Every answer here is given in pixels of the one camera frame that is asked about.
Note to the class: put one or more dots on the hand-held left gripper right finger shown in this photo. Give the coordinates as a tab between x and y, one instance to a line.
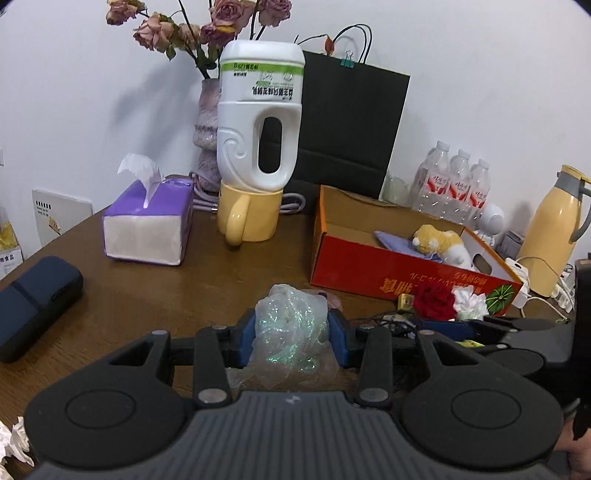
336	337

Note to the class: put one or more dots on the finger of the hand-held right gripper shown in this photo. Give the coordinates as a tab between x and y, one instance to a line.
491	349
498	324

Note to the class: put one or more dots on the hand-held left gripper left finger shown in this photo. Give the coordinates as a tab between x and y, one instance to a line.
247	339

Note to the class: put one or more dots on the white fabric flower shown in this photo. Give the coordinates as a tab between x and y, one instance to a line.
468	302

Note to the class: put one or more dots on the iridescent clear plastic bag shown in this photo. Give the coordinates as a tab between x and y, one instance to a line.
286	332

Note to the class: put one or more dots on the red fabric rose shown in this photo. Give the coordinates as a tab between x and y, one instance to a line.
434	302

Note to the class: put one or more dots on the orange cardboard box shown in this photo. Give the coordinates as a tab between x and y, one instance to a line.
360	272

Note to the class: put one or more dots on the yellow labelled eraser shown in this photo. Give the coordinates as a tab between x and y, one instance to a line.
406	302

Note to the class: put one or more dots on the small pink object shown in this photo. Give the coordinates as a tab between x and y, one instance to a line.
331	301

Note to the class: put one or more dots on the white power adapter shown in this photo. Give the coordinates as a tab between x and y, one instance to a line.
519	277

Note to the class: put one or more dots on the white power strip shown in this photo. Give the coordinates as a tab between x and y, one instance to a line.
563	290

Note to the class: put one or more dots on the small grey tin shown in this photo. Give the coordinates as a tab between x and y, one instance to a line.
512	242

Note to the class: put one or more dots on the yellow white plush toy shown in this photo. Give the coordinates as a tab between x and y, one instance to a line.
438	240

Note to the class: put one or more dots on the yellow thermos jug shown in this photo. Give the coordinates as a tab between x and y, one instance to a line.
549	230

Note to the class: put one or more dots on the white robot-shaped speaker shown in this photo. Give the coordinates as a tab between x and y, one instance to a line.
491	217

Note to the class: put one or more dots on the purple cloth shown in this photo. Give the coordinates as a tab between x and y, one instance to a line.
392	240

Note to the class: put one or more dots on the yellow mug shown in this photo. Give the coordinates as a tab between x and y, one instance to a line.
258	217

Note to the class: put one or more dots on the clear water bottle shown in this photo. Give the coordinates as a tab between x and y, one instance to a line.
459	184
434	180
479	191

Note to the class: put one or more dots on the purple tissue box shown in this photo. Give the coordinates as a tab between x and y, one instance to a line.
143	230

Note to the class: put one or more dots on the glass cup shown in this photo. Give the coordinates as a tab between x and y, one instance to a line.
395	191

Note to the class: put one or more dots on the purple ceramic vase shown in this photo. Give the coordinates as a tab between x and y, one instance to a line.
207	129

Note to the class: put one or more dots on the dark blue case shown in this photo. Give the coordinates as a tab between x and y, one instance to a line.
32	304

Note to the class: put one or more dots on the black paper bag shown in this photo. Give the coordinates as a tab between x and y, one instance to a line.
351	120

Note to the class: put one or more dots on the white card box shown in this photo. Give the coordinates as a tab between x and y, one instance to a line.
60	217

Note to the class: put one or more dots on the white plastic jug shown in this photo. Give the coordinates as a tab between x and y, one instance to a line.
240	115

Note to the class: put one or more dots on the crumpled white tissue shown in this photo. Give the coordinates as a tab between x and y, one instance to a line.
18	438

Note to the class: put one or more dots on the yellow snack bag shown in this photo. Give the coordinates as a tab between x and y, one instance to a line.
8	240

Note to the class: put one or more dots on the green binder clip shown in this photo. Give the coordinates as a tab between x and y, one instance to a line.
347	62

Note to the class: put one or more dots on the dried pink roses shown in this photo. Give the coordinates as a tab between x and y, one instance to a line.
157	27

